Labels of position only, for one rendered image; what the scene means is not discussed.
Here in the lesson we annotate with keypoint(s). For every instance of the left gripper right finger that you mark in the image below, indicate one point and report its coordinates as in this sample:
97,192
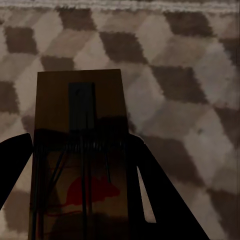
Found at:
174,220

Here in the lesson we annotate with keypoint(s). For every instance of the mousetrap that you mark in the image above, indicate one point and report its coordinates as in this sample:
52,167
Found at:
78,180

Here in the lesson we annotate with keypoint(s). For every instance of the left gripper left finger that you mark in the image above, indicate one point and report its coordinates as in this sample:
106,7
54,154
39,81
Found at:
14,155

